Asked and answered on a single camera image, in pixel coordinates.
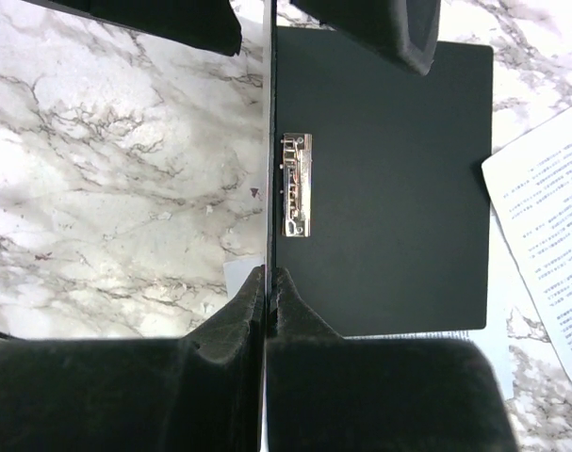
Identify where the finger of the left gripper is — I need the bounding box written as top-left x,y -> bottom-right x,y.
293,0 -> 441,75
32,0 -> 242,57

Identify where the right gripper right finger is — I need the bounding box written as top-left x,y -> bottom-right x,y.
266,268 -> 517,451

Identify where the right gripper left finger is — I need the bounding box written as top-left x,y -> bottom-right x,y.
0,267 -> 265,451

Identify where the grey black file folder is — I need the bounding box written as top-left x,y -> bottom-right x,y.
271,25 -> 494,336

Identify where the printed paper sheet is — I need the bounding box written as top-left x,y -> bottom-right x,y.
221,256 -> 513,415
482,107 -> 572,382

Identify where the metal folder clip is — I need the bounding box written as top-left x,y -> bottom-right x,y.
280,133 -> 313,238

